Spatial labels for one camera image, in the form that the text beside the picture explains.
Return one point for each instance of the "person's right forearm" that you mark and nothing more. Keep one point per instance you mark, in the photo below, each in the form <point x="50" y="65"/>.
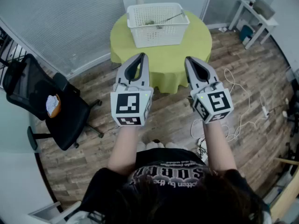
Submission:
<point x="218" y="146"/>

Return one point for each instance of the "crumpled white paper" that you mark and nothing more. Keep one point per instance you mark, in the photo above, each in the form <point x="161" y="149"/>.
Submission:
<point x="51" y="104"/>

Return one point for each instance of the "grey tray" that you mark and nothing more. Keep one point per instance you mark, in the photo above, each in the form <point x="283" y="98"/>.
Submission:
<point x="264" y="8"/>

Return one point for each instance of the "orange bowl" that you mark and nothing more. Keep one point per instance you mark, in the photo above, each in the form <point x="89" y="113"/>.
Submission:
<point x="58" y="108"/>

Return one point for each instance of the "teal bin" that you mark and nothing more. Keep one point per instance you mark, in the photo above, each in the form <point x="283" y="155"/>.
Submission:
<point x="246" y="31"/>

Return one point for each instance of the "small white adapter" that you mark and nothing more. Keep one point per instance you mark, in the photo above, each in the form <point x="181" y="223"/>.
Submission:
<point x="223" y="29"/>

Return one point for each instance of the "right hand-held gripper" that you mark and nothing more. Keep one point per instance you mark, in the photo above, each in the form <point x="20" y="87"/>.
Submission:
<point x="215" y="104"/>

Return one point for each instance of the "pale glass desk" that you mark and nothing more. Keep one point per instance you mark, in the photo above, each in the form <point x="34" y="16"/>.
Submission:
<point x="16" y="171"/>

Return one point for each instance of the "black office chair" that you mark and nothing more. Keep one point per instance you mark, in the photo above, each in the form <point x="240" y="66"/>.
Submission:
<point x="67" y="115"/>

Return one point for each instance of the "white power strip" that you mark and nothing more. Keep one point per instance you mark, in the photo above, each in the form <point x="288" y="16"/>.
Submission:
<point x="265" y="111"/>

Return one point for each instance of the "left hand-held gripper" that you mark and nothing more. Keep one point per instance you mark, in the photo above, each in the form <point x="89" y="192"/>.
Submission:
<point x="127" y="106"/>

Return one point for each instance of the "round table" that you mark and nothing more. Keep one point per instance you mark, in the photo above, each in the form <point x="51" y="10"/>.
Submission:
<point x="167" y="62"/>

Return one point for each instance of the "light wooden desk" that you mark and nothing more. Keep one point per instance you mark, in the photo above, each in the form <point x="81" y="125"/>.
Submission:
<point x="287" y="195"/>

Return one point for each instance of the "bunch of artificial flowers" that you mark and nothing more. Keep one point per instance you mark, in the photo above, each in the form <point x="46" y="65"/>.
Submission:
<point x="149" y="22"/>

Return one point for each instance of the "white side table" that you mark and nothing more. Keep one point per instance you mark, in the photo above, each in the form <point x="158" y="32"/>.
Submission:
<point x="261" y="20"/>

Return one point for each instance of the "person's black printed t-shirt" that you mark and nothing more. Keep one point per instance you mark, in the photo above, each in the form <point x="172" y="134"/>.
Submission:
<point x="168" y="162"/>

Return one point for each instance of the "white rectangular block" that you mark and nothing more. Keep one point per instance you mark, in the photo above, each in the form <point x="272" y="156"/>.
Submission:
<point x="247" y="41"/>

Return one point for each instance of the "black metal rack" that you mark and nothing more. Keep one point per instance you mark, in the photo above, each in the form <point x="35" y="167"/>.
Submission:
<point x="9" y="48"/>

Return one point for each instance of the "white plastic laundry basket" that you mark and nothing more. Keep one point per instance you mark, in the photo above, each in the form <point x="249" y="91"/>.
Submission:
<point x="156" y="35"/>

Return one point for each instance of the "person's left forearm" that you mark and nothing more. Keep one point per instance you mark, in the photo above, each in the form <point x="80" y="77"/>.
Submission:
<point x="123" y="148"/>

